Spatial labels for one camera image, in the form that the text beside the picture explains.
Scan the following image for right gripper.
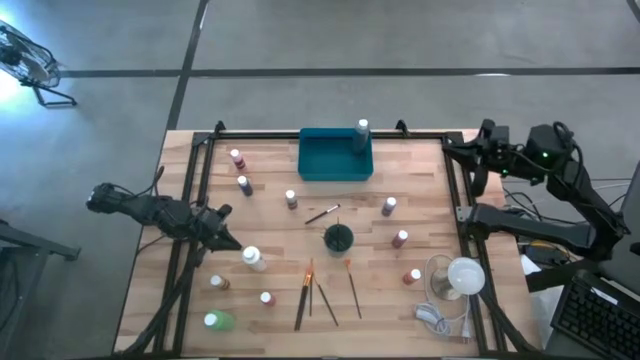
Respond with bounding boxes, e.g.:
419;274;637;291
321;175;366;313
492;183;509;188
442;141;516;198

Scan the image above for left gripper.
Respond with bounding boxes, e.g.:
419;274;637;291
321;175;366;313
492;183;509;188
192;203;244;252

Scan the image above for large white bottle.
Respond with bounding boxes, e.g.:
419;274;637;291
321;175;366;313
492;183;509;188
241;245;268;273

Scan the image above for large green paint bottle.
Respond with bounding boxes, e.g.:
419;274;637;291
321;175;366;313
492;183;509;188
203;309;236;332

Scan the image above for tall slate teal bottle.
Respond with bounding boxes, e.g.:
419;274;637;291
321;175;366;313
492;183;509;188
351;118;372;155

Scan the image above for black brush silver ferrule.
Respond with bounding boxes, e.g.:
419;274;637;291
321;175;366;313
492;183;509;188
303;202;342;226

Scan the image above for thick black paintbrush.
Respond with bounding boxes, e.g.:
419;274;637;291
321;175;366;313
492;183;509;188
297;257;315;332
293;257;312;332

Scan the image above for white globe desk lamp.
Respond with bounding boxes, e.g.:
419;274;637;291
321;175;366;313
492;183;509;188
429;256;487;302

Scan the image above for teal plastic cup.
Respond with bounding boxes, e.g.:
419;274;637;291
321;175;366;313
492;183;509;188
322;222;355;254

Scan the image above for teal plastic bin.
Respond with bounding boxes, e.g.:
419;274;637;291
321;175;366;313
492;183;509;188
297;127;375;182

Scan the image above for black paintbrush orange bristles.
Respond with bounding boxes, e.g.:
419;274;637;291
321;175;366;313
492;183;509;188
343;258;363;320

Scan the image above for grey laptop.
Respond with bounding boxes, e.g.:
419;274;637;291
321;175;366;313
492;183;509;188
597;159;640;296

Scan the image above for black metal stand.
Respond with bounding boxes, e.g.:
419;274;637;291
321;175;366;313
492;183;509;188
0;217;82;360

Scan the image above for black keyboard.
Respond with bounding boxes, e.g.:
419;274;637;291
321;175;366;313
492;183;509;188
549;277;640;360

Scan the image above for black floor fan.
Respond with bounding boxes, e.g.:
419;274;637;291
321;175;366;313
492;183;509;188
0;18;79;109

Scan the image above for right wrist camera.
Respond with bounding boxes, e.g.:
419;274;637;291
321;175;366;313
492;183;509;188
480;118;512;146

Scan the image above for black table frame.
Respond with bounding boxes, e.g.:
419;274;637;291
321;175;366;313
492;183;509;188
117;128;541;357

